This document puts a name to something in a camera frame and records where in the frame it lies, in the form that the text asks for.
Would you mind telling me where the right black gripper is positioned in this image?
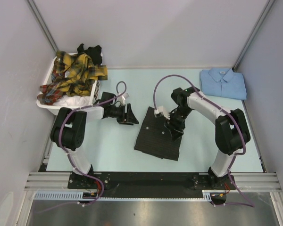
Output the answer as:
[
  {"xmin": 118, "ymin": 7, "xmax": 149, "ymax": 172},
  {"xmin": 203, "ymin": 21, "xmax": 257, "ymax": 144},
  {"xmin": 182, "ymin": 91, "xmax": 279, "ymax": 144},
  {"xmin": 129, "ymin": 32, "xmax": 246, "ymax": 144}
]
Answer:
[{"xmin": 164, "ymin": 106, "xmax": 193, "ymax": 142}]

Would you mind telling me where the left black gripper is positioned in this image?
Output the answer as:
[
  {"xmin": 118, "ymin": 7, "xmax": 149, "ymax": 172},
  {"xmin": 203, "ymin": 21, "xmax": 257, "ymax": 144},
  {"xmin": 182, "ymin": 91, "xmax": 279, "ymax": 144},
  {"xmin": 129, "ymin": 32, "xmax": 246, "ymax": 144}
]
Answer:
[{"xmin": 108, "ymin": 104, "xmax": 139, "ymax": 125}]

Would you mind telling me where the dark pinstriped long sleeve shirt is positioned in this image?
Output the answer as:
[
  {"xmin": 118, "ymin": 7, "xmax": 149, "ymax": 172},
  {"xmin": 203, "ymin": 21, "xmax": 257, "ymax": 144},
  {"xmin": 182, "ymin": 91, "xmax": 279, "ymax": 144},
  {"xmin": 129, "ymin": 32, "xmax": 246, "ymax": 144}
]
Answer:
[{"xmin": 134, "ymin": 106, "xmax": 182, "ymax": 161}]

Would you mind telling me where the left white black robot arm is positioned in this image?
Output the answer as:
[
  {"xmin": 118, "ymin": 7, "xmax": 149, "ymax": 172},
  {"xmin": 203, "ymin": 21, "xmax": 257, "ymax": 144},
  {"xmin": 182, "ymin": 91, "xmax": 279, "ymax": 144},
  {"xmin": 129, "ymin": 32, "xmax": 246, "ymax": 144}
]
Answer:
[{"xmin": 50, "ymin": 92, "xmax": 139, "ymax": 188}]

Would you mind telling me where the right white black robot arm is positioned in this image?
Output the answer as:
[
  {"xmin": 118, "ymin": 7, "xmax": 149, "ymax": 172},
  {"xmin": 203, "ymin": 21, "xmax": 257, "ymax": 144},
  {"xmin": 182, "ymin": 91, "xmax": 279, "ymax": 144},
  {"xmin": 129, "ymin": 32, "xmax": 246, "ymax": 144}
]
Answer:
[{"xmin": 165, "ymin": 87, "xmax": 250, "ymax": 189}]

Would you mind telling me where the folded light blue shirt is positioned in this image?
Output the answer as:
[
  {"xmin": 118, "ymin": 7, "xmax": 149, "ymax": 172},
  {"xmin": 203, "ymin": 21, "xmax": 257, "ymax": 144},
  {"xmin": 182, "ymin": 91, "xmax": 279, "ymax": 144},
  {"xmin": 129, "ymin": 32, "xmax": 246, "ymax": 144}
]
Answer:
[{"xmin": 200, "ymin": 68, "xmax": 247, "ymax": 100}]

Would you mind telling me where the white garment in basket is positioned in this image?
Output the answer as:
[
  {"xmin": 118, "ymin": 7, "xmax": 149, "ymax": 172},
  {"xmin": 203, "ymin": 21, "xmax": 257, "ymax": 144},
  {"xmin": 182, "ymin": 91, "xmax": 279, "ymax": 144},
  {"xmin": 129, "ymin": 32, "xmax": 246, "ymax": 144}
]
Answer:
[{"xmin": 53, "ymin": 96, "xmax": 90, "ymax": 107}]

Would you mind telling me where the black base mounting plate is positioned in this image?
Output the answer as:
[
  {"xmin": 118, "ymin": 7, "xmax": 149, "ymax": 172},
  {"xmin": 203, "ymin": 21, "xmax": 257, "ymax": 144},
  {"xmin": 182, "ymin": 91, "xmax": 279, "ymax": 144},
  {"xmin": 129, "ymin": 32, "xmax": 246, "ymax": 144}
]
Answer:
[{"xmin": 68, "ymin": 172, "xmax": 235, "ymax": 205}]

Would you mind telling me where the yellow plaid flannel shirt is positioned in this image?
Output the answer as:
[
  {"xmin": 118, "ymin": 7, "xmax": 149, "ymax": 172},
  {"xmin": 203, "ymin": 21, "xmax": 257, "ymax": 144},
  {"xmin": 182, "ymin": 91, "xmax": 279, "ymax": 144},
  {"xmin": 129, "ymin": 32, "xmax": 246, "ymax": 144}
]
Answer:
[{"xmin": 37, "ymin": 50, "xmax": 108, "ymax": 105}]

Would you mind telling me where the black garment in basket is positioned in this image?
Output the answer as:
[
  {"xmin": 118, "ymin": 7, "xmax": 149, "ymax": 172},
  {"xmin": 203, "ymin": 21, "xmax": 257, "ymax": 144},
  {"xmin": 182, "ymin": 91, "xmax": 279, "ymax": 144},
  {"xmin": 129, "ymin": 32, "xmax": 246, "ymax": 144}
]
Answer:
[{"xmin": 77, "ymin": 43, "xmax": 103, "ymax": 65}]

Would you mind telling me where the white plastic laundry basket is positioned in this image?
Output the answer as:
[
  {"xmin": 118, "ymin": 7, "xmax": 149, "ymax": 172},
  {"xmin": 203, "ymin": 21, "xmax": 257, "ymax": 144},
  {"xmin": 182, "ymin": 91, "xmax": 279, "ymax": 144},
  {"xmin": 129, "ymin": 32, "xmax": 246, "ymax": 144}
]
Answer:
[{"xmin": 37, "ymin": 50, "xmax": 108, "ymax": 115}]

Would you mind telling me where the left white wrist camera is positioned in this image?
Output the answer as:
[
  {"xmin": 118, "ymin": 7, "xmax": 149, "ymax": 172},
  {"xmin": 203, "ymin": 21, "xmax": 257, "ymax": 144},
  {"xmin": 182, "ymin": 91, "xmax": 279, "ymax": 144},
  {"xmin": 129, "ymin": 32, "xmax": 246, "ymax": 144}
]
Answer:
[{"xmin": 119, "ymin": 93, "xmax": 129, "ymax": 105}]

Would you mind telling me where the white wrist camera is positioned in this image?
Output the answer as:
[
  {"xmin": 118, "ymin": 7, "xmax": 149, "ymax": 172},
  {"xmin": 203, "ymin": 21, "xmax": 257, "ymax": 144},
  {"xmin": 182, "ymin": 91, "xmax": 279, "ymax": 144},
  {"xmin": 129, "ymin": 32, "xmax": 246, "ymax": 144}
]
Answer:
[
  {"xmin": 119, "ymin": 93, "xmax": 129, "ymax": 105},
  {"xmin": 154, "ymin": 106, "xmax": 170, "ymax": 120}
]

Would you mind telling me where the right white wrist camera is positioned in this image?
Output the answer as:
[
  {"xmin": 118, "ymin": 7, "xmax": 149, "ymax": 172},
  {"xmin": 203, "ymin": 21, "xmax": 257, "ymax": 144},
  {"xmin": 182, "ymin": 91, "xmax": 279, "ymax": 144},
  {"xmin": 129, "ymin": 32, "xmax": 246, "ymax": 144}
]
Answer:
[{"xmin": 154, "ymin": 106, "xmax": 170, "ymax": 120}]

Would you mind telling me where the light blue slotted cable duct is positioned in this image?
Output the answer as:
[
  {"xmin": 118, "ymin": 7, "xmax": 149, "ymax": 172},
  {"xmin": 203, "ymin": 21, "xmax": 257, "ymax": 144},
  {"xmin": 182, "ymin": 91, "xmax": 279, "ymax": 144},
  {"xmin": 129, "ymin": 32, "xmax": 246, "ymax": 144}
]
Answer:
[{"xmin": 34, "ymin": 191, "xmax": 212, "ymax": 202}]

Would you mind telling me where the right aluminium corner post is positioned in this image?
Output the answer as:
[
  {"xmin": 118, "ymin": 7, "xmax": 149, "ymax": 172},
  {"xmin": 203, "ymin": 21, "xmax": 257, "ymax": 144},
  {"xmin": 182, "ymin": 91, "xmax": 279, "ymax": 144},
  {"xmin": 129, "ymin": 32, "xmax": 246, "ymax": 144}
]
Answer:
[{"xmin": 232, "ymin": 0, "xmax": 277, "ymax": 71}]

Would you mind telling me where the aluminium corner post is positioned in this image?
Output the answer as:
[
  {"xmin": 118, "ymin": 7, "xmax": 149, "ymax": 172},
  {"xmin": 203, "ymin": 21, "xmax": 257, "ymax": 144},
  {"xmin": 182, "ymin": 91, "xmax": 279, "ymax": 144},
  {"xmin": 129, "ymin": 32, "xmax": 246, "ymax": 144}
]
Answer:
[
  {"xmin": 232, "ymin": 0, "xmax": 277, "ymax": 71},
  {"xmin": 25, "ymin": 0, "xmax": 58, "ymax": 53}
]

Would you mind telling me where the aluminium frame rail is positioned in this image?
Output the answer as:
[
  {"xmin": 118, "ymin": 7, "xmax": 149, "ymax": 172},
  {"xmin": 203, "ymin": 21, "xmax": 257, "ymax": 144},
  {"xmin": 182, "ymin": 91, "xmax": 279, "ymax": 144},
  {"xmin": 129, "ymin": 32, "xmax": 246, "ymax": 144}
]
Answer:
[{"xmin": 25, "ymin": 172, "xmax": 282, "ymax": 192}]

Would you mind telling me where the left aluminium corner post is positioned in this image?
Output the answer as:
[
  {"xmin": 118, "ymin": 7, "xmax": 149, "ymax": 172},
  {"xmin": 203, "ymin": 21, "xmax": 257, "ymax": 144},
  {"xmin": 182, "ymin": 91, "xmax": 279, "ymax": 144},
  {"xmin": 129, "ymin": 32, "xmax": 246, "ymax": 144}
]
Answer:
[{"xmin": 25, "ymin": 0, "xmax": 58, "ymax": 53}]

